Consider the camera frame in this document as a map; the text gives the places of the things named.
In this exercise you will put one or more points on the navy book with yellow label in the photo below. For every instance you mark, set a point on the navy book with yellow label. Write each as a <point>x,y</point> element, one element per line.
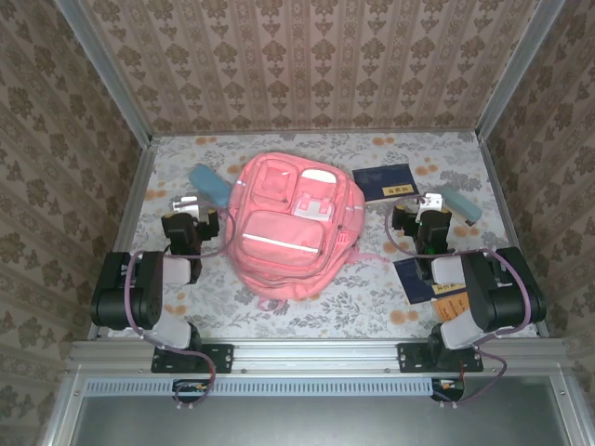
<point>381,179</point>
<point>413,285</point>

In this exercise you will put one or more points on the pink school backpack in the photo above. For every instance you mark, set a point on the pink school backpack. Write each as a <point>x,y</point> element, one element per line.
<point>279,232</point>

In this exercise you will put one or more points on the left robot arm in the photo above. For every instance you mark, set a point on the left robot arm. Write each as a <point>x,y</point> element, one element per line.
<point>125,297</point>

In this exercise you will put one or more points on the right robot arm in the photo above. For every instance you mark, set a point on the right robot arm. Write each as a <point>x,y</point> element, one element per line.
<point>502,297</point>

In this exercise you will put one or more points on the blue glasses case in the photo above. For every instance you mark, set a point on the blue glasses case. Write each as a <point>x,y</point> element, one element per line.
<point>209,183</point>

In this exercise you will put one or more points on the orange booklet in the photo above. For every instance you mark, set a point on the orange booklet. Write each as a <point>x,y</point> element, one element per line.
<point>448,307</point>

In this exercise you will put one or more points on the floral table cloth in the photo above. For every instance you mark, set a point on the floral table cloth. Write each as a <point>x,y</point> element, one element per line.
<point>325,316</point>

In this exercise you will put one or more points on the grey metal panel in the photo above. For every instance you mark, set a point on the grey metal panel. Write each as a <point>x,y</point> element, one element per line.
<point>325,423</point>

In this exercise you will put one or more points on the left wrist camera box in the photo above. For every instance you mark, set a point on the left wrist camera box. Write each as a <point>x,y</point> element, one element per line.
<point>187,204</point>

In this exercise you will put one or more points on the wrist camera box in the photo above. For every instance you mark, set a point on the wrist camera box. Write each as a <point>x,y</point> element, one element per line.
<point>187,204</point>
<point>430,202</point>

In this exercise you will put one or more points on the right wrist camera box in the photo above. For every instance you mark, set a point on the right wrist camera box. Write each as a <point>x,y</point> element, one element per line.
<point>430,202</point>

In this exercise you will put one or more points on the aluminium side rail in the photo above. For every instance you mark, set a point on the aluminium side rail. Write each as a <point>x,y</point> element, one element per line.
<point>135,209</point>
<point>504,218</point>

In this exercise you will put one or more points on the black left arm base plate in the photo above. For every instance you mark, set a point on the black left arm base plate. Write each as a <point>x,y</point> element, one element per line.
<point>218,358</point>

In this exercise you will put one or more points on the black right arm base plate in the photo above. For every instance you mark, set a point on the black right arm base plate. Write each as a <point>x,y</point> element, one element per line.
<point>411,358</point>

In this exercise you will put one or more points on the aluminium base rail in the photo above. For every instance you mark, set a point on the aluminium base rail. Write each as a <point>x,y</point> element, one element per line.
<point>316,355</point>

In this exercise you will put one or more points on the aluminium frame post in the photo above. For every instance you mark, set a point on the aluminium frame post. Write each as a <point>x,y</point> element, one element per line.
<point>520,69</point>
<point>104,74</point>

